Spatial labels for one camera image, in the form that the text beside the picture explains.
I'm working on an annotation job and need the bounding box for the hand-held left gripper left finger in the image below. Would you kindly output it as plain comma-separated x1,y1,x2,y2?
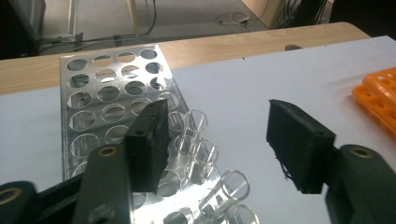
72,98,172,224

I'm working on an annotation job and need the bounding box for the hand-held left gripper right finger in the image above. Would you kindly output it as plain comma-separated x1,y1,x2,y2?
265,99,396,224

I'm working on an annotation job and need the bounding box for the clear test tube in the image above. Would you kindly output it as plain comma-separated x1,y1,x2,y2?
198,169,251,220
173,109,209,147
183,139,219,185
218,203,261,224

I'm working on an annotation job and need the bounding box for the metal test tube rack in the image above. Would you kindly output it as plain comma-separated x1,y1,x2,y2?
59,45,260,224

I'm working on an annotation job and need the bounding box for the orange test tube rack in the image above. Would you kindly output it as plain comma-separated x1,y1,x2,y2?
351,67,396,135

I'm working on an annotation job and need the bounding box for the white board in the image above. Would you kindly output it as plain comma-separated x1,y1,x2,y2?
0,35,396,224

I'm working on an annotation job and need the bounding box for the black cabinet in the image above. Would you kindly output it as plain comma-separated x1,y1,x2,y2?
0,0,47,61

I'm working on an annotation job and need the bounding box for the black floor cable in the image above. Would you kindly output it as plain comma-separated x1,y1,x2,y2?
38,33,139,54

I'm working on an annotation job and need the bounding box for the hanging black cable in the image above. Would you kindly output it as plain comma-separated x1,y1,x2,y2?
136,0,157,37

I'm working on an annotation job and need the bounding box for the white coiled cable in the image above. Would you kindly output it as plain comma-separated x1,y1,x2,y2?
214,11,252,33

